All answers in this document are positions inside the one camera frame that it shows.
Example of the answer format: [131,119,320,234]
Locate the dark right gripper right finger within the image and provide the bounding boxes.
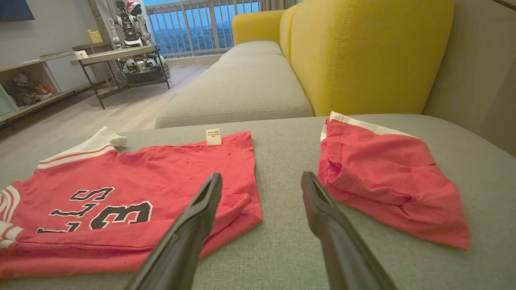
[301,171,398,290]

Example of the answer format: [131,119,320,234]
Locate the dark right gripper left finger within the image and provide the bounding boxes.
[125,172,223,290]

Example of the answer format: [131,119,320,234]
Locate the red Bulls 23 jersey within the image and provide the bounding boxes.
[0,127,263,279]

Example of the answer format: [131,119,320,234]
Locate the red shorts with white stripe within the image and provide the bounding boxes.
[317,111,470,250]

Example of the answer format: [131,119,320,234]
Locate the large grey sofa ottoman cushion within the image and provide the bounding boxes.
[0,114,516,290]

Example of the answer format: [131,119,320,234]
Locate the grey metal-legged side table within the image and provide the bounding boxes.
[70,44,171,110]

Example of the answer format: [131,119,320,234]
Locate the yellow sofa backrest cushion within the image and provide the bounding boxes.
[279,0,455,117]

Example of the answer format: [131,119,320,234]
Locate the white low media cabinet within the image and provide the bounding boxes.
[0,40,115,129]

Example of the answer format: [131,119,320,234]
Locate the white wheeled robot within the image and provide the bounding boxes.
[106,0,171,86]

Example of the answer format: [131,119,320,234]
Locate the white balcony railing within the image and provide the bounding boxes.
[145,0,260,59]

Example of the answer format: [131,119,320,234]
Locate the clutter pile in cabinet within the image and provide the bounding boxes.
[7,72,55,106]

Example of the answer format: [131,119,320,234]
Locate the yellow sofa armrest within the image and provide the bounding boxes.
[232,10,286,46]

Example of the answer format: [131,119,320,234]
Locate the grey sofa backrest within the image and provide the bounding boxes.
[421,0,516,157]

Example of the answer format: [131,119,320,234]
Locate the beige curtain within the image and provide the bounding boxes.
[260,0,301,12]

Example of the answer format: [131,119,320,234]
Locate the dark wall television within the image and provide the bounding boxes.
[0,0,35,22]

